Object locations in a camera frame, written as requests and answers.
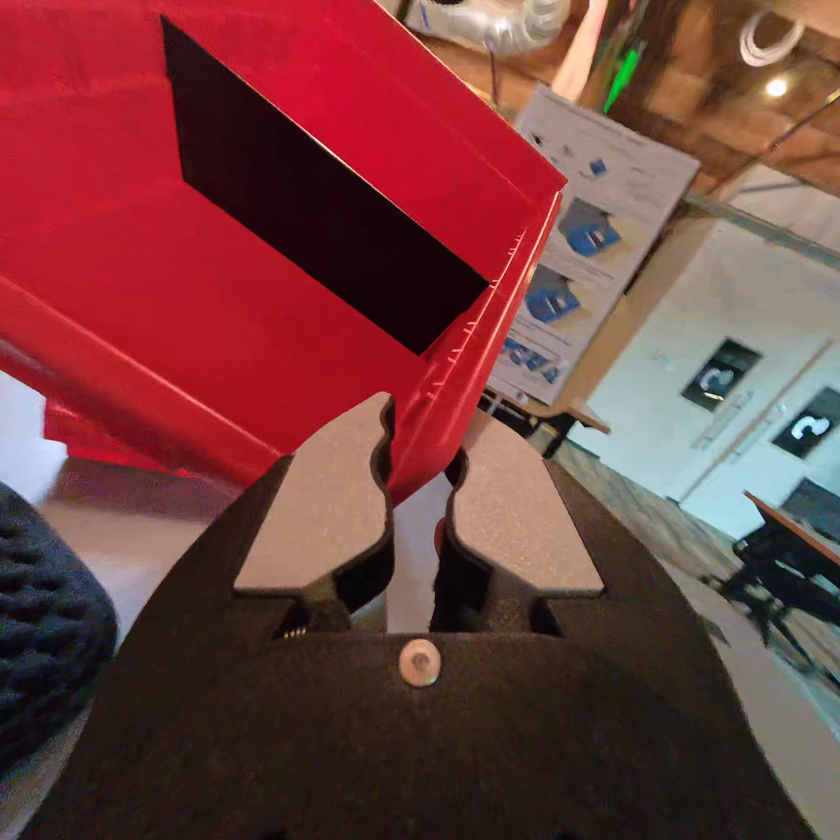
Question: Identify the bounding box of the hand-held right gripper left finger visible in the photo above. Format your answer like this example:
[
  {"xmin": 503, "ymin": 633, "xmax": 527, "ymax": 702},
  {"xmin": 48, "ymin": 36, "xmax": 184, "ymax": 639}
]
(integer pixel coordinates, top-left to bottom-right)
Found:
[{"xmin": 233, "ymin": 392, "xmax": 396, "ymax": 614}]

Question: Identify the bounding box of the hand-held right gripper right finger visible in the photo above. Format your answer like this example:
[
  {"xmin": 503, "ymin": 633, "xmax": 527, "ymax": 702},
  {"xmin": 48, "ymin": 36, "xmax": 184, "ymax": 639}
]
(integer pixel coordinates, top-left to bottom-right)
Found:
[{"xmin": 430, "ymin": 410, "xmax": 605, "ymax": 634}]

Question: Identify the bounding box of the red plastic bin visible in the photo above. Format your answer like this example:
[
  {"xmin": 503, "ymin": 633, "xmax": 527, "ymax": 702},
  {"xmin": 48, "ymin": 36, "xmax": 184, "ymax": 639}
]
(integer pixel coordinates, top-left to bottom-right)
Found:
[{"xmin": 0, "ymin": 0, "xmax": 568, "ymax": 506}]

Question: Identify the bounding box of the black phone icon sign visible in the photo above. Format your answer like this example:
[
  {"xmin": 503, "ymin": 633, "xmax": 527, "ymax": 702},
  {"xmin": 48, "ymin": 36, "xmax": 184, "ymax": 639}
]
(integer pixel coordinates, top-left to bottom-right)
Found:
[
  {"xmin": 681, "ymin": 338, "xmax": 763, "ymax": 413},
  {"xmin": 773, "ymin": 387, "xmax": 840, "ymax": 460}
]

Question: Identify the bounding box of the black office chair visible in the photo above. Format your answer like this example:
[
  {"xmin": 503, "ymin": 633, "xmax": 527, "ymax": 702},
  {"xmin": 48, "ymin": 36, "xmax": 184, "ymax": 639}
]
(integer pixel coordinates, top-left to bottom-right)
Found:
[{"xmin": 718, "ymin": 518, "xmax": 840, "ymax": 664}]

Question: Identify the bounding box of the wooden office desk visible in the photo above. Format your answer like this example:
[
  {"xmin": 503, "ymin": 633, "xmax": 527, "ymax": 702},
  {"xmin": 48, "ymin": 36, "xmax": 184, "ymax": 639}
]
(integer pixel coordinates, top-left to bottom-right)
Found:
[{"xmin": 743, "ymin": 491, "xmax": 840, "ymax": 568}]

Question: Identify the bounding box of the black rectangular bin label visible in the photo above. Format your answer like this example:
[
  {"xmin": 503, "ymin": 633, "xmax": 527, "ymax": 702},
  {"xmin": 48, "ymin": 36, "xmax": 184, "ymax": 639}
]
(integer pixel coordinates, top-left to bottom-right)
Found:
[{"xmin": 161, "ymin": 16, "xmax": 491, "ymax": 357}]

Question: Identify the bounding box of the printed instruction poster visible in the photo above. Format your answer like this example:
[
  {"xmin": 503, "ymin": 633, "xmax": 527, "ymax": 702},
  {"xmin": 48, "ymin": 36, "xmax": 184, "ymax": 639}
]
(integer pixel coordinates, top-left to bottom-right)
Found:
[{"xmin": 489, "ymin": 85, "xmax": 702, "ymax": 406}]

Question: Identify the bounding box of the green ceiling light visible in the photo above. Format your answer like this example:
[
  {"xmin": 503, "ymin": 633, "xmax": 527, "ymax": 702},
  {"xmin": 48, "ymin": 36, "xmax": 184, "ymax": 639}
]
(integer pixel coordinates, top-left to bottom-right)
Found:
[{"xmin": 602, "ymin": 46, "xmax": 643, "ymax": 114}]

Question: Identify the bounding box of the silver ventilation duct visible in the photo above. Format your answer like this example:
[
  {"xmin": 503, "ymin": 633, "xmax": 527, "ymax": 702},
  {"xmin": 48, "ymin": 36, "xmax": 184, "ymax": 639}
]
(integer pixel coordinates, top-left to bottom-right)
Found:
[{"xmin": 407, "ymin": 0, "xmax": 572, "ymax": 55}]

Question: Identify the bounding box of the white coiled cable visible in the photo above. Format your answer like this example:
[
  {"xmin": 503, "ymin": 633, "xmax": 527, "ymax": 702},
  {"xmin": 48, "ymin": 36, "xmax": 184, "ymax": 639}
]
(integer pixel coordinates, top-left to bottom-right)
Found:
[{"xmin": 740, "ymin": 7, "xmax": 807, "ymax": 68}]

